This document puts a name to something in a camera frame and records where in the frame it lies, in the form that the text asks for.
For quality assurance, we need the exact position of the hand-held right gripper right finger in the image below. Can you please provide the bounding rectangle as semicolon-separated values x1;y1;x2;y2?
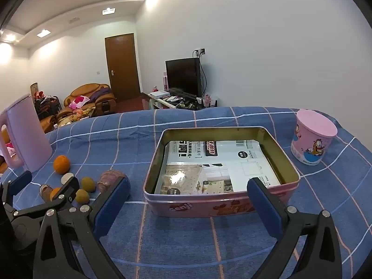
247;177;343;279

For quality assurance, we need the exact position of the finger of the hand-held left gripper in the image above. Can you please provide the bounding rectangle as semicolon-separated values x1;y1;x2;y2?
0;171;32;216
12;174;80;218

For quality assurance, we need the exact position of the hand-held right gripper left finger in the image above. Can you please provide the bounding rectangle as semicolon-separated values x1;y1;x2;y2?
33;177;131;279

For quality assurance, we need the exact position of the yellow-green round fruit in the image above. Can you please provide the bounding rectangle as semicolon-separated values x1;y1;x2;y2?
75;189;90;204
81;177;96;193

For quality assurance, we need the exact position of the orange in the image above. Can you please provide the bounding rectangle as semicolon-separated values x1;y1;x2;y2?
53;155;71;175

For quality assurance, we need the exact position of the purple round fruit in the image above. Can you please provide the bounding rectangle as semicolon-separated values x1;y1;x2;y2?
97;170;128;194

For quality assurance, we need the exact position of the pink tin box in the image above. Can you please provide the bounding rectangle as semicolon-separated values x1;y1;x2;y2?
143;126;301;218

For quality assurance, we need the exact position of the pink plastic jug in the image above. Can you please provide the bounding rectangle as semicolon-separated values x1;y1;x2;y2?
0;93;53;173

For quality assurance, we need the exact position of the printed paper leaflet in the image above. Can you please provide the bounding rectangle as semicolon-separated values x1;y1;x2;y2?
154;139;282;195

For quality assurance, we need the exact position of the brown leather sofa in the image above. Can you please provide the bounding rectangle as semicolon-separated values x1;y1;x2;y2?
38;115;59;134

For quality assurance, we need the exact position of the blue plaid blanket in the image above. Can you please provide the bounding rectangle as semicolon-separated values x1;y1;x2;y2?
0;106;369;279

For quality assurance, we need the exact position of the cluttered coffee table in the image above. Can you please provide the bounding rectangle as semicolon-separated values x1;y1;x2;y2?
55;107;96;128

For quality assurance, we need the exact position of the pink cartoon cup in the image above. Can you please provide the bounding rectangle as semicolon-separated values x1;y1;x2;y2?
291;109;338;166

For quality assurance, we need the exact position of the black rack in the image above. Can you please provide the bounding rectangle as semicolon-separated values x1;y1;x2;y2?
34;94;61;120

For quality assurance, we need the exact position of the pink floral cushion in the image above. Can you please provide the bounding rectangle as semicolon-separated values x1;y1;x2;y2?
69;95;90;109

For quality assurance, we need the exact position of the purple cloth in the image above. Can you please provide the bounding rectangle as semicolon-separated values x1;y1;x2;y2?
87;87;112;102

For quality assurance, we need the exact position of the brown leather armchair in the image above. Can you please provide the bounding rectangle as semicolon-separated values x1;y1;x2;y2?
63;83;117;117

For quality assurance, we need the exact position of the white television stand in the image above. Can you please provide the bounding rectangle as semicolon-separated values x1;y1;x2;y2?
148;91;217;111

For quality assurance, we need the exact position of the pink floral bag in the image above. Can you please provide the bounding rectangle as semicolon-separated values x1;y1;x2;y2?
202;93;218;107

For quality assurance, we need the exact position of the brown wooden door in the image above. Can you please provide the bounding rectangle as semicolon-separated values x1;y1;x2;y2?
105;33;142;103

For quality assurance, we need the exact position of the black television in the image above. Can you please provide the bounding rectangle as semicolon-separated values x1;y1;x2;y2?
165;57;202;97

